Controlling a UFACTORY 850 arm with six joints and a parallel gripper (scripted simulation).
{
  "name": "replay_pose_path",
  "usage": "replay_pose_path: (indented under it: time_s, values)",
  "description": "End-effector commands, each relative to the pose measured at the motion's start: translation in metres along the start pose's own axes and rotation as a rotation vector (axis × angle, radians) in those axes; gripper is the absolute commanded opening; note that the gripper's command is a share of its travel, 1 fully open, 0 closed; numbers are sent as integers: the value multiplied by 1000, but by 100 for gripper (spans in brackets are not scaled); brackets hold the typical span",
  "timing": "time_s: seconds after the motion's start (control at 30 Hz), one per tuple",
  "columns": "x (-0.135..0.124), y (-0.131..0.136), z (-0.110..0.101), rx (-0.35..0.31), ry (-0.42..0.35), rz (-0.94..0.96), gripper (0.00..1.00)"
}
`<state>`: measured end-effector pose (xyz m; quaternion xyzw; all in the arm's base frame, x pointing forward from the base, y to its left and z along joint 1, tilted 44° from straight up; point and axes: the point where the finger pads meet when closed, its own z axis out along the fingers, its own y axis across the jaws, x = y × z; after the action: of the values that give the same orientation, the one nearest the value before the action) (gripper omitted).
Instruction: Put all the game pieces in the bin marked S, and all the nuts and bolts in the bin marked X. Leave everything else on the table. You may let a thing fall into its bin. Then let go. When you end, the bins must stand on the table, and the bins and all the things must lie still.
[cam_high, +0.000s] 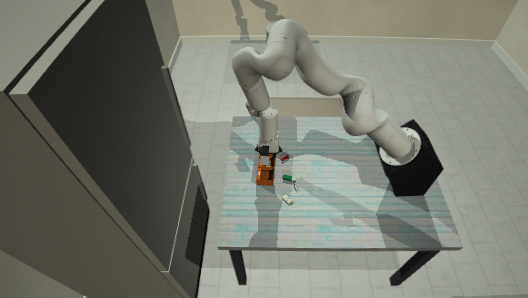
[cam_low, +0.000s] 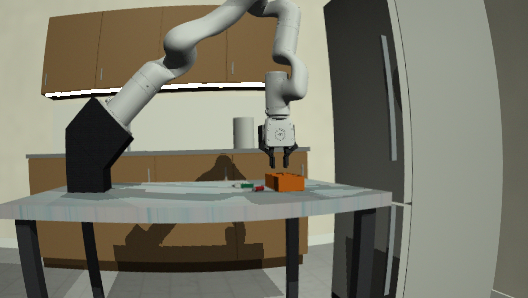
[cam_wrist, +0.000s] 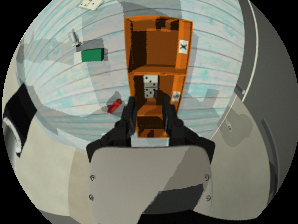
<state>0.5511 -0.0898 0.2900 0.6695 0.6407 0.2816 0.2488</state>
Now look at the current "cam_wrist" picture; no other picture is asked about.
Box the white domino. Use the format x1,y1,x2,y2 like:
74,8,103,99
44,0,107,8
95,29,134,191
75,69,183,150
143,75,158,98
79,0,103,10

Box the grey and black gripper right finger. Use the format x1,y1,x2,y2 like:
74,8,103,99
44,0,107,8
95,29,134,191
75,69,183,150
162,95,215,164

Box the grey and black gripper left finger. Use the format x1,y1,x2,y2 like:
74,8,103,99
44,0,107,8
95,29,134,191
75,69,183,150
86,96,138,163

